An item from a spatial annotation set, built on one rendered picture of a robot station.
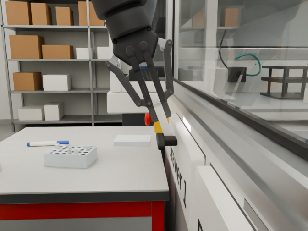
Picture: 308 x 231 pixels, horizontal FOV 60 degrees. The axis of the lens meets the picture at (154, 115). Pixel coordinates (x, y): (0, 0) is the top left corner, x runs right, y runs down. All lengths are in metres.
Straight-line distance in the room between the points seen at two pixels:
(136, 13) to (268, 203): 0.37
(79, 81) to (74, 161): 3.98
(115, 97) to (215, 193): 1.06
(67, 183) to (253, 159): 0.55
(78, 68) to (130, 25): 4.26
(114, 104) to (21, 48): 3.30
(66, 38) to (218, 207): 4.59
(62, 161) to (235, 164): 0.61
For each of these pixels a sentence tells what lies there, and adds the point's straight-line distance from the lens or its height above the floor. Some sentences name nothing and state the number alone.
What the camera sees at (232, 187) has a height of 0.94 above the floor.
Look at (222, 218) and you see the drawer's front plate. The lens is 0.23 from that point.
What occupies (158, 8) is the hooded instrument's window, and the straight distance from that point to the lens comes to 1.31.
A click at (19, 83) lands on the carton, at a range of 4.51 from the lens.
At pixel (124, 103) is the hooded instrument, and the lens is 1.28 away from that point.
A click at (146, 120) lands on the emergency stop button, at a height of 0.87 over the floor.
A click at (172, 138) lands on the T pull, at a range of 0.48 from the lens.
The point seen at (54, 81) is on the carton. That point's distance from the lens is 4.32.
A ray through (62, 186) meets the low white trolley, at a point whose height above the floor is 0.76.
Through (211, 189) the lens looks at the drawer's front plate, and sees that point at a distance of 0.26.
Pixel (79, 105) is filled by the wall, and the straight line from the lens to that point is 4.76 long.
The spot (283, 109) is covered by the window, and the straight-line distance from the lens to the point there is 0.20.
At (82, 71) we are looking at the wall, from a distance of 4.70.
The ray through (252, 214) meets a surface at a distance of 0.22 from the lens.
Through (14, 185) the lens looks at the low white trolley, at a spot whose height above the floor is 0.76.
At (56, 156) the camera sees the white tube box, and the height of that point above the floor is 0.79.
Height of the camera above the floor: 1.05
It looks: 11 degrees down
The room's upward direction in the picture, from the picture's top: straight up
